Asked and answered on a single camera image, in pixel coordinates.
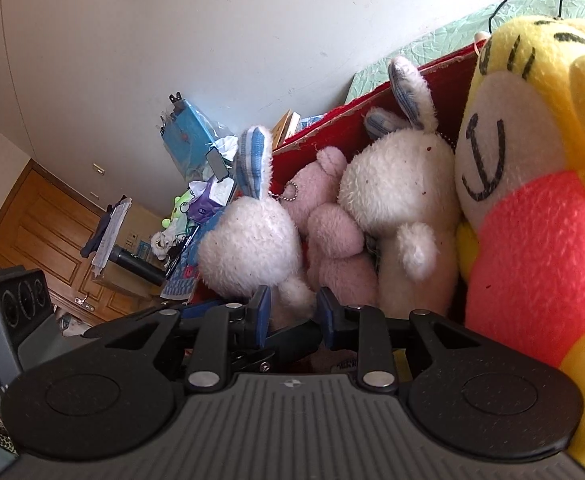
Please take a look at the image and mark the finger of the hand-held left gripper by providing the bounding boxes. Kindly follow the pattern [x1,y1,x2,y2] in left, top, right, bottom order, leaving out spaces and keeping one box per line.
[230,320,323,372]

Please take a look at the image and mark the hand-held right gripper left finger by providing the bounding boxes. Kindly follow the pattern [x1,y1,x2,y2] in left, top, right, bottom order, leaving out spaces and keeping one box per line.
[83,285,273,394]

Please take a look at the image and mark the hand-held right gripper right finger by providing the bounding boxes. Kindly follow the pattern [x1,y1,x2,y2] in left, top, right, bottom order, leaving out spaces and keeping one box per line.
[317,287,504,394]

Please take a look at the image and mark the white plush rabbit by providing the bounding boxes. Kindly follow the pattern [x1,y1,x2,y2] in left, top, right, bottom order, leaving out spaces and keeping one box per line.
[196,125,319,330]
[337,55,462,321]

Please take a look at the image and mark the pink plush bear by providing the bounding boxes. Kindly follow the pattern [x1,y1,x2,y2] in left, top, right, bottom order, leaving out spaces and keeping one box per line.
[285,146,381,312]

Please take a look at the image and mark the red box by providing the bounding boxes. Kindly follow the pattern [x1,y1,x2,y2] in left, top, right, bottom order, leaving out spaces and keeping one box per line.
[271,40,489,161]

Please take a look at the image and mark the yellow plush toy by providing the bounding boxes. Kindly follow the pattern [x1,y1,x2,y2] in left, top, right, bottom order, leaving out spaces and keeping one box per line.
[454,15,585,480]

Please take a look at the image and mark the blue patterned cloth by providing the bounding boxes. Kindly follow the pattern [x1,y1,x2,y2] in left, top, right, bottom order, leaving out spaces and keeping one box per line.
[160,210,226,302]

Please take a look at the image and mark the wooden door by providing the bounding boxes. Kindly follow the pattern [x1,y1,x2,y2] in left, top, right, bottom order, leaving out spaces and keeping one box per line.
[0,159,148,322]

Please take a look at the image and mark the purple tissue box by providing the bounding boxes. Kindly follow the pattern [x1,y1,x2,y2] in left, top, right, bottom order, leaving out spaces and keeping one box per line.
[187,180,237,223]

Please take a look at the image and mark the black bottle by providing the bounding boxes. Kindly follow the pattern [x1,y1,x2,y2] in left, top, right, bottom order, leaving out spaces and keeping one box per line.
[108,246,167,286]

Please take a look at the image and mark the green toy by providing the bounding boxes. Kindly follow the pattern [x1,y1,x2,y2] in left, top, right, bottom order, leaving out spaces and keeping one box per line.
[161,189,196,228]

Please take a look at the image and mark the small black mirror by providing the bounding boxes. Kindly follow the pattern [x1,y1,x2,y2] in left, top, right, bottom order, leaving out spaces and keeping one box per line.
[205,147,234,182]

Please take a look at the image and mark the small books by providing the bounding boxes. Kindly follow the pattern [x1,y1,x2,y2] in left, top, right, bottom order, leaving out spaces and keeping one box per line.
[271,109,302,147]

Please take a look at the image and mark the blue plastic packet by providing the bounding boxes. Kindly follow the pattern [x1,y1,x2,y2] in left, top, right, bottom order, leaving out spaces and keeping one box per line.
[160,91,219,181]

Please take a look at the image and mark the metal keyring chain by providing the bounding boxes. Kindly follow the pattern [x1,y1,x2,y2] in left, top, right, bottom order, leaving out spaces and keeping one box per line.
[271,181,301,207]

